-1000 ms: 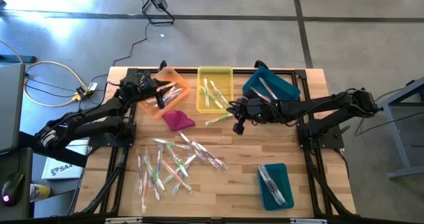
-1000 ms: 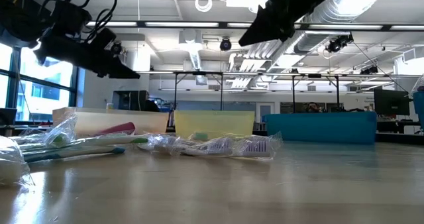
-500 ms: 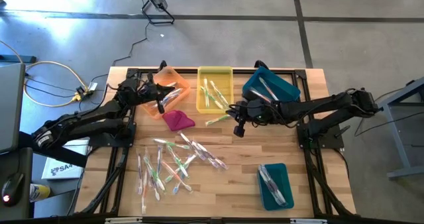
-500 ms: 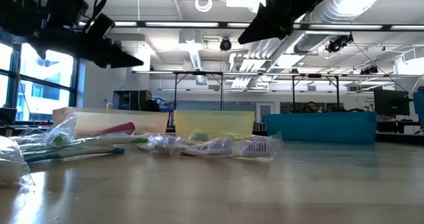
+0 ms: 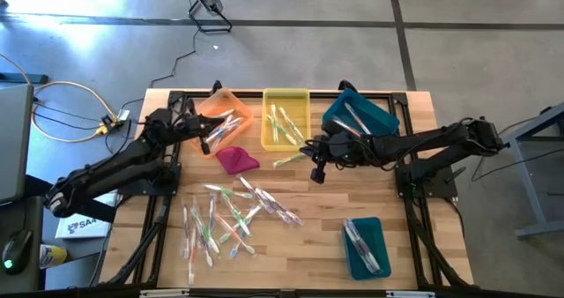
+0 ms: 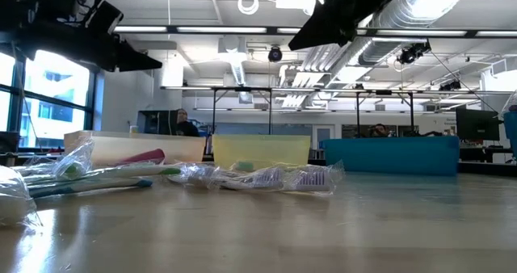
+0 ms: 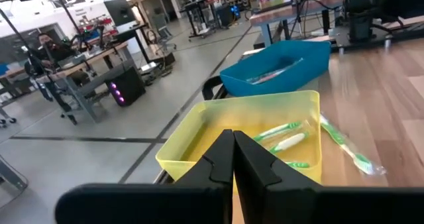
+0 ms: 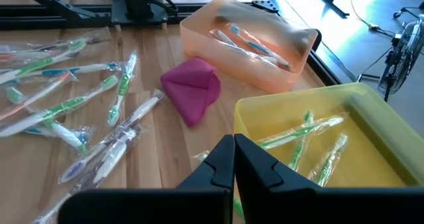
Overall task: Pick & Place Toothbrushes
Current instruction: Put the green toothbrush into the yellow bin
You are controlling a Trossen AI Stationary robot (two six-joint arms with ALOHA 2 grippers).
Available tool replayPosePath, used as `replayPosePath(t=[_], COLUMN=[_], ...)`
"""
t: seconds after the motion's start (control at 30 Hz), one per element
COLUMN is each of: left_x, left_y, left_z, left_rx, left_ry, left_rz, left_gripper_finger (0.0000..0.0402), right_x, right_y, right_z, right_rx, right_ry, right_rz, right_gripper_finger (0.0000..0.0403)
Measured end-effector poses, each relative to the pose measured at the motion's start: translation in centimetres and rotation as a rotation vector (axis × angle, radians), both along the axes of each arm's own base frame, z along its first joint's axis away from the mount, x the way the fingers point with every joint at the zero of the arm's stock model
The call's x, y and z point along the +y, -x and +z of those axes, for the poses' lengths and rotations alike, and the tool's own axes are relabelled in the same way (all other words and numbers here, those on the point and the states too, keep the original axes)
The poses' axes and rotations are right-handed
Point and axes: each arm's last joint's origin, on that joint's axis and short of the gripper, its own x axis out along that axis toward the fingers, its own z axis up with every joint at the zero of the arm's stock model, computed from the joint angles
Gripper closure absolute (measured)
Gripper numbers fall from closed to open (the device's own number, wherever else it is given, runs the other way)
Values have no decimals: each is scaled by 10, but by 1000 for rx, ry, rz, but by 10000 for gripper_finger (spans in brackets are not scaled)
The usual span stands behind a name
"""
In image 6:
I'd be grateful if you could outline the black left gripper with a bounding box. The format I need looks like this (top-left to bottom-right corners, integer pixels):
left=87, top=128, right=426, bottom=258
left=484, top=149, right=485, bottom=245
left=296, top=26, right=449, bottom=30
left=15, top=22, right=162, bottom=73

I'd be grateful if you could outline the green toothbrush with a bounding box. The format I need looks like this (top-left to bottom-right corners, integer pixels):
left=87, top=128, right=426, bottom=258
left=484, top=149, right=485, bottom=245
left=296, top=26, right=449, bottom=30
left=23, top=164, right=182, bottom=187
left=11, top=137, right=96, bottom=179
left=233, top=160, right=256, bottom=173

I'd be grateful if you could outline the black monitor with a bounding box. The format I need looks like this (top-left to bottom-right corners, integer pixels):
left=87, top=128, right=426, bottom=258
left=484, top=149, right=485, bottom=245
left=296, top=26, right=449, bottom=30
left=455, top=107, right=501, bottom=142
left=136, top=109, right=180, bottom=137

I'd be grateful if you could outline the person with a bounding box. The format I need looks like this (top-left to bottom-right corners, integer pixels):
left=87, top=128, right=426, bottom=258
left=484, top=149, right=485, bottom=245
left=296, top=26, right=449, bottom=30
left=368, top=123, right=392, bottom=139
left=174, top=107, right=201, bottom=138

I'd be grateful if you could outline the orange translucent plastic bin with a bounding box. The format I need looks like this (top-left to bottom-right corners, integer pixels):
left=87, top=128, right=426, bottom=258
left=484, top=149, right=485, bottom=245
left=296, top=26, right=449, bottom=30
left=63, top=129, right=207, bottom=167

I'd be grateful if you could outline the magenta plastic container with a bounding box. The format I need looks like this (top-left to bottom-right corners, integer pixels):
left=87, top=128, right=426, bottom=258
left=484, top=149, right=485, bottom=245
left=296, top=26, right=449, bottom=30
left=119, top=148, right=166, bottom=166

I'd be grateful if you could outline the yellow translucent plastic bin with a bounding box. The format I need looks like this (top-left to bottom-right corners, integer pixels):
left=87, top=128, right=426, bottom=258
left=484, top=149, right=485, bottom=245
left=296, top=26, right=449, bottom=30
left=212, top=133, right=312, bottom=170

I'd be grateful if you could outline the blue plastic bin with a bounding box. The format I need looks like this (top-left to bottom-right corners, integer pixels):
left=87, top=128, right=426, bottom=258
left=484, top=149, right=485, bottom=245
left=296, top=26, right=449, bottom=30
left=322, top=135, right=460, bottom=176

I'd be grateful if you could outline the crumpled clear plastic wrap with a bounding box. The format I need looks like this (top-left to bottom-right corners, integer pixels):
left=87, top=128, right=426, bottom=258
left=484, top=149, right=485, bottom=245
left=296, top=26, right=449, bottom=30
left=0, top=164, right=44, bottom=228

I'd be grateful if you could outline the black ceiling camera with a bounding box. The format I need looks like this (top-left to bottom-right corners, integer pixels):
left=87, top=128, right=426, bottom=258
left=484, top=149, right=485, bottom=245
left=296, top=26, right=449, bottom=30
left=397, top=41, right=432, bottom=65
left=267, top=45, right=284, bottom=63

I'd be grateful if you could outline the silver ventilation duct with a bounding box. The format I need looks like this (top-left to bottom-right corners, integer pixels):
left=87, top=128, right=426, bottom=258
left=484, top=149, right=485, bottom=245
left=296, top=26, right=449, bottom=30
left=355, top=0, right=472, bottom=64

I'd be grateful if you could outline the white cable coil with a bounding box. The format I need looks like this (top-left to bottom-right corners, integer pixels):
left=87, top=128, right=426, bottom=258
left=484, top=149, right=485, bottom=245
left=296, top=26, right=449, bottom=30
left=237, top=0, right=260, bottom=16

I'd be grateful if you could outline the black metal stand frame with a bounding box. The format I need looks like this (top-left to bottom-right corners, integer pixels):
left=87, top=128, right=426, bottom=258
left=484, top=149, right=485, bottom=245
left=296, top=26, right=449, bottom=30
left=354, top=89, right=416, bottom=139
left=211, top=86, right=273, bottom=136

